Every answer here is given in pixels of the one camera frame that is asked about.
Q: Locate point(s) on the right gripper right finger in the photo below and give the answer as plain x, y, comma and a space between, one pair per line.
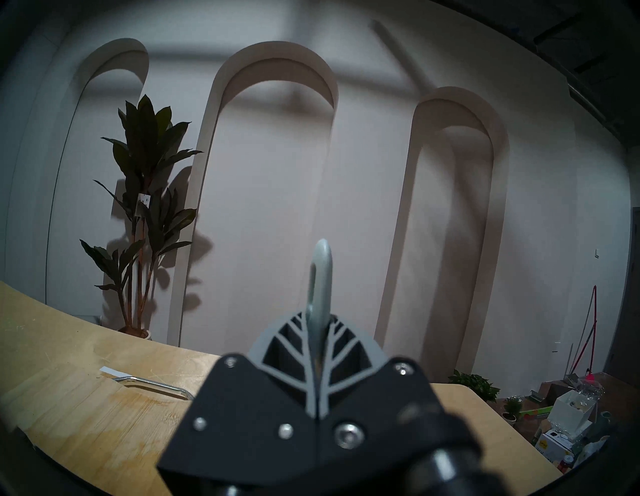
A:
390, 415

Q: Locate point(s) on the teal vase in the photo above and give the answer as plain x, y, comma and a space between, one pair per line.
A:
603, 422

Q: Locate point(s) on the bushy small potted plant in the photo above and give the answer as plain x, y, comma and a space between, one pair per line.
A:
475, 385

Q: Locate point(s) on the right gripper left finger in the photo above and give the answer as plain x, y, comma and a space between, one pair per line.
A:
240, 425

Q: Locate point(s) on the tall potted leafy plant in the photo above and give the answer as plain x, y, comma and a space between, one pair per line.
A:
145, 140

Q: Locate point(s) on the white and yellow carton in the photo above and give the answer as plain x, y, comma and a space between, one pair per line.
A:
552, 445

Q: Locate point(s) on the tiny potted plant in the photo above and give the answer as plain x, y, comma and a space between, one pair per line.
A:
512, 407

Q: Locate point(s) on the open white box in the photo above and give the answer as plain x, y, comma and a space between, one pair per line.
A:
570, 415

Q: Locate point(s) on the dark door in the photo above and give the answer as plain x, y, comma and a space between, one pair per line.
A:
627, 300

